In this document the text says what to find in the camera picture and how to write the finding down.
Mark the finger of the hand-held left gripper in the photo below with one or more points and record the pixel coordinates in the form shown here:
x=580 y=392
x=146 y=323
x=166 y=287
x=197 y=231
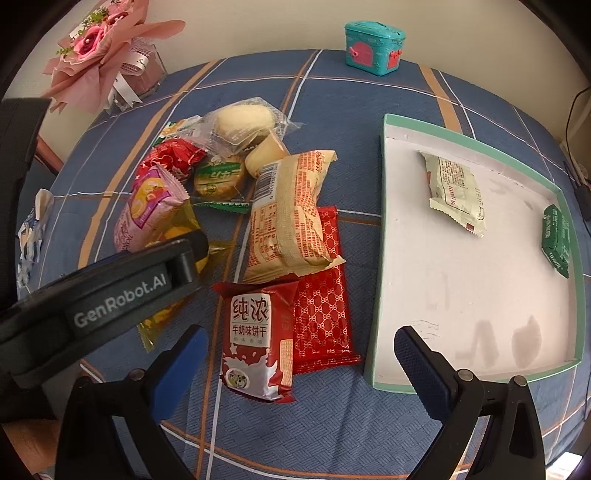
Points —
x=115 y=300

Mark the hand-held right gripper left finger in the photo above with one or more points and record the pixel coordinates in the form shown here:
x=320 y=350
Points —
x=178 y=369

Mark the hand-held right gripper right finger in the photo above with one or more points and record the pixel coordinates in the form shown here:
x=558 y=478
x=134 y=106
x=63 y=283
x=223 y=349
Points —
x=422 y=369

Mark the yellow clear snack packet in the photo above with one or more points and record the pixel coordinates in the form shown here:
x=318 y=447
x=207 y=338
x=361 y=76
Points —
x=161 y=318

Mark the red milk biscuit packet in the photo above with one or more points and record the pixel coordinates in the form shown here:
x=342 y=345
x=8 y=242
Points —
x=254 y=332

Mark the white box lid green rim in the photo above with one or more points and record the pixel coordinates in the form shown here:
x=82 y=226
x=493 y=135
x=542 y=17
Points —
x=438 y=277

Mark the pink cake packet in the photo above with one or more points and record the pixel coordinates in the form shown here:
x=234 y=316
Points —
x=147 y=207

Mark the red patterned snack packet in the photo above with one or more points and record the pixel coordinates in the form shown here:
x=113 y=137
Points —
x=331 y=235
x=323 y=323

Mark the shiny red snack packet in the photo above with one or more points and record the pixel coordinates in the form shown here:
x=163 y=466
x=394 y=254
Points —
x=178 y=154

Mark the beige long snack packet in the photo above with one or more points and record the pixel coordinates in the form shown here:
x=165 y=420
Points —
x=286 y=217

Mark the reddish brown wooden board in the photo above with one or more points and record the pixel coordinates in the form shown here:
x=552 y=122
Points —
x=48 y=154

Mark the pink flower bouquet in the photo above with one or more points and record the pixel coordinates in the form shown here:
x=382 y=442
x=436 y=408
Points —
x=92 y=37

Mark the clear plastic box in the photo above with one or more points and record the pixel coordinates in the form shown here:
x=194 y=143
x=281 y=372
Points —
x=147 y=76

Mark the green round pastry packet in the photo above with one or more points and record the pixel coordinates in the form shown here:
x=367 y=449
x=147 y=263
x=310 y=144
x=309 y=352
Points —
x=219 y=177

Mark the green white snack packet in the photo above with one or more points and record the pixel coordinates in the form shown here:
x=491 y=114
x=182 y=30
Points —
x=178 y=125

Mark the beige green snack packet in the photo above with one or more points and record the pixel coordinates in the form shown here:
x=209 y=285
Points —
x=455 y=194

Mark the dark green snack packet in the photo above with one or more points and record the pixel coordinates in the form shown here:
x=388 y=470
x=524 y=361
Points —
x=556 y=240

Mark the pudding cup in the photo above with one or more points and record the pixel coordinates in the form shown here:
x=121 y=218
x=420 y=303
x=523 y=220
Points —
x=265 y=152

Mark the clear bread packet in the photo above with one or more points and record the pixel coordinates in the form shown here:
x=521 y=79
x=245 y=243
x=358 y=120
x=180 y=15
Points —
x=240 y=120

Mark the teal toy box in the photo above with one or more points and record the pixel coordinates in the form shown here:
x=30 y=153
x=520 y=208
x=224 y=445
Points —
x=369 y=46

